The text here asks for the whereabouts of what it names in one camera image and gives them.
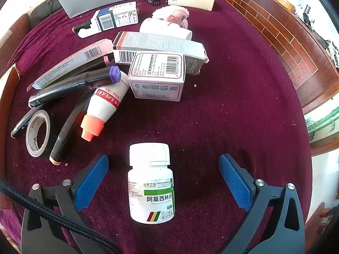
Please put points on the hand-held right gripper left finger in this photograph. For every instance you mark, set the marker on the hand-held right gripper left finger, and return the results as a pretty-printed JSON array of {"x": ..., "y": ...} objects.
[{"x": 92, "y": 180}]

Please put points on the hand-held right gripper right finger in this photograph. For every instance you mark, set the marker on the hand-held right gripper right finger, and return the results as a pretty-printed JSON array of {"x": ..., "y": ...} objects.
[{"x": 234, "y": 182}]

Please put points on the black marker tan cap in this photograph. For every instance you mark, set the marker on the black marker tan cap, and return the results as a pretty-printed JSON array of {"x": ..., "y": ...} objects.
[{"x": 66, "y": 129}]

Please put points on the white green label medicine bottle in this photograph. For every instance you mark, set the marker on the white green label medicine bottle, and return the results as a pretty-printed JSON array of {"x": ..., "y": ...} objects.
[{"x": 151, "y": 190}]

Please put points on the black tape roll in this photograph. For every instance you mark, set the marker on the black tape roll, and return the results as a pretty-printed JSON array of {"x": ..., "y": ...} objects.
[{"x": 29, "y": 137}]

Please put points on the white glue bottle orange cap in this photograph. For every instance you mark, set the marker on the white glue bottle orange cap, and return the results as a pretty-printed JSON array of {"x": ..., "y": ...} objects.
[{"x": 106, "y": 103}]

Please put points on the black marker yellow cap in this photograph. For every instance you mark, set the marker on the black marker yellow cap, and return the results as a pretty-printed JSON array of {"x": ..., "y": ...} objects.
[{"x": 21, "y": 125}]

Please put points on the black marker purple cap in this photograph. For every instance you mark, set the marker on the black marker purple cap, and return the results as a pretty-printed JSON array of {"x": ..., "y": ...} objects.
[{"x": 66, "y": 87}]

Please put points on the white square medicine box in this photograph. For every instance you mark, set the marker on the white square medicine box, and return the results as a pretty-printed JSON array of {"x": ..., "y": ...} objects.
[{"x": 156, "y": 87}]

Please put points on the black marker pink cap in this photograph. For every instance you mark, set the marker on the black marker pink cap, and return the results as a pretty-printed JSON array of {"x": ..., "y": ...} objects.
[{"x": 87, "y": 67}]

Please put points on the long white ointment box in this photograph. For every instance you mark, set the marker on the long white ointment box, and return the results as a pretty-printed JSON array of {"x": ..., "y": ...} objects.
[{"x": 68, "y": 63}]

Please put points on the gold rimmed white box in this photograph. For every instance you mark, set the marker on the gold rimmed white box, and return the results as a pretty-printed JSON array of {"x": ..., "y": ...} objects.
[{"x": 8, "y": 90}]

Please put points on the long grey box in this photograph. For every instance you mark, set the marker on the long grey box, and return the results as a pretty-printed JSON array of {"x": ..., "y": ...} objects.
[{"x": 159, "y": 42}]

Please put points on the white red label bottle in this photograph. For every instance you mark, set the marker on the white red label bottle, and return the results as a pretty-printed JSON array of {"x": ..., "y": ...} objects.
[{"x": 174, "y": 31}]

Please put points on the pink fluffy ball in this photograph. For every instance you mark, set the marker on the pink fluffy ball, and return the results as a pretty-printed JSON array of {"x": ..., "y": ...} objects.
[{"x": 172, "y": 14}]

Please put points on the maroon velvet cloth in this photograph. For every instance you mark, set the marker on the maroon velvet cloth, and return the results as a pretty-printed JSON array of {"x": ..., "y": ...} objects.
[{"x": 238, "y": 98}]

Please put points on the bamboo painting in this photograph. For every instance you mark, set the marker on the bamboo painting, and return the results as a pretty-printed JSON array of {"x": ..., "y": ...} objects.
[{"x": 321, "y": 123}]

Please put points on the small blue white open box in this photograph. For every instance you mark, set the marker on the small blue white open box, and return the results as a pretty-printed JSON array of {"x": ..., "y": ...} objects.
[{"x": 106, "y": 21}]

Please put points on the brown sofa armrest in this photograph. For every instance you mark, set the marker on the brown sofa armrest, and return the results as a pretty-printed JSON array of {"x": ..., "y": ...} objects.
[{"x": 13, "y": 37}]

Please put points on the black seat cushion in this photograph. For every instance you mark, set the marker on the black seat cushion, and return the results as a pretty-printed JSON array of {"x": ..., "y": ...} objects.
[{"x": 42, "y": 10}]

